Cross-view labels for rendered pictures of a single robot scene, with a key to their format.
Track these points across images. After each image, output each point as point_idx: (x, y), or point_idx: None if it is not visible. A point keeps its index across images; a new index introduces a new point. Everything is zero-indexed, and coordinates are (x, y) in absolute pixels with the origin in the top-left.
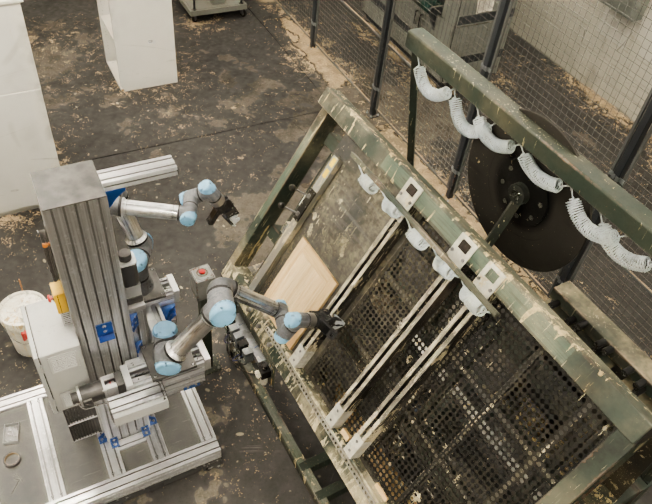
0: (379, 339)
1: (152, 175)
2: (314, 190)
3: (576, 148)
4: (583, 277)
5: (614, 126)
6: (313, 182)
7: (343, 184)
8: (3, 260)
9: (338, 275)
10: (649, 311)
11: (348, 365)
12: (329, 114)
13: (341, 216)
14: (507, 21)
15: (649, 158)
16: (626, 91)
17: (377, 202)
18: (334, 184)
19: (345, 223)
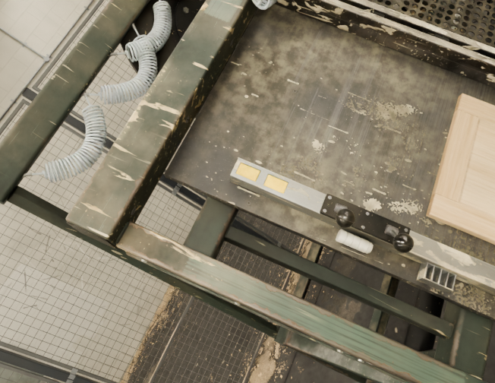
0: (484, 1)
1: None
2: (322, 203)
3: (158, 376)
4: (265, 274)
5: (136, 369)
6: (303, 266)
7: (283, 148)
8: None
9: (446, 103)
10: (271, 229)
11: None
12: (139, 184)
13: (344, 132)
14: (11, 345)
15: (159, 328)
16: (105, 374)
17: (291, 63)
18: (291, 172)
19: (352, 118)
